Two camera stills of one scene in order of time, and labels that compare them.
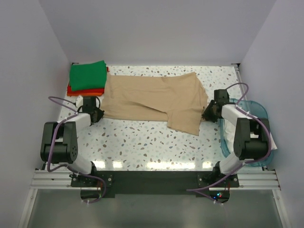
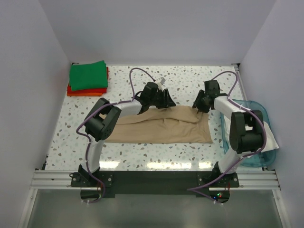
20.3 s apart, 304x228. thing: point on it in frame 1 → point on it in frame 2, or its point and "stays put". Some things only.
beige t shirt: (178, 99) → (174, 125)
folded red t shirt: (86, 90) stays put
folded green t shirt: (88, 76) stays put
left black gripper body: (99, 113) → (160, 100)
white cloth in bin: (229, 134) stays put
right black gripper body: (209, 112) → (200, 102)
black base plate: (155, 182) stays put
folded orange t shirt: (79, 94) stays put
